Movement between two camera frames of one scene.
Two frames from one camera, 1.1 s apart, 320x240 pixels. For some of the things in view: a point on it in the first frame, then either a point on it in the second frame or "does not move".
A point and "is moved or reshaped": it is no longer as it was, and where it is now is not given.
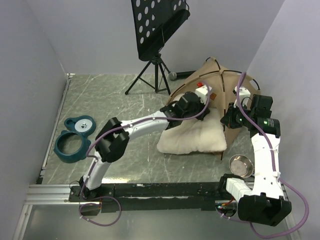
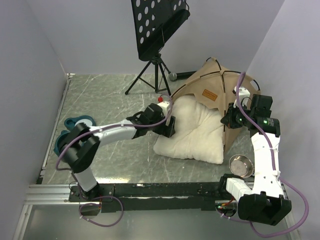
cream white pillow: [193, 135] is moved or reshaped
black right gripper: [228, 120] does not move
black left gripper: [201, 116] → [167, 131]
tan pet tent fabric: [227, 85] does not move
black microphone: [174, 76] does not move
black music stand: [155, 21] does not move
